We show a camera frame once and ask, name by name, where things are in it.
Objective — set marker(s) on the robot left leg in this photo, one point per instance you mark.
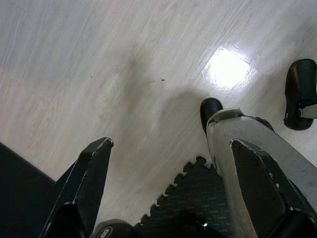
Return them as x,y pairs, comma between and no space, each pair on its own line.
247,129

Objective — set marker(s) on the black foam puzzle mat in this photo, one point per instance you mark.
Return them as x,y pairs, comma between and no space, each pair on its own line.
198,193

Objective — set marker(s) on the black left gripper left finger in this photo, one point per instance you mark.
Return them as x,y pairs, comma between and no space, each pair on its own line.
81,193

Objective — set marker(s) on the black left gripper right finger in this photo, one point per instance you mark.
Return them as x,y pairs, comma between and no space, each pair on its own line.
262,193

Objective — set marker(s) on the black dumbbell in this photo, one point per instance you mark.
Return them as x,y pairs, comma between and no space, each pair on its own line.
106,231

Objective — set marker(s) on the black cabinet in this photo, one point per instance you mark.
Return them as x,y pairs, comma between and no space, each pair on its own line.
19,198

